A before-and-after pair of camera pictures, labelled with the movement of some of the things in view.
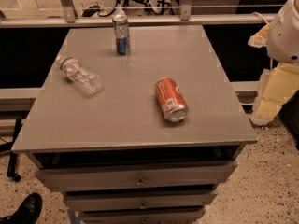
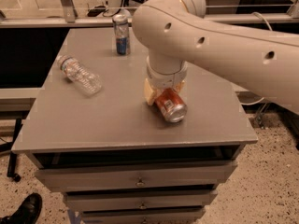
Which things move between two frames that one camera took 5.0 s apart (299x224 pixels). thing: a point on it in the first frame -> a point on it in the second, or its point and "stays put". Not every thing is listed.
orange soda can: x=171 y=100 stays put
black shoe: x=28 y=211 stays put
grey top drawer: x=56 y=179 stays put
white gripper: x=285 y=36 -> x=165 y=78
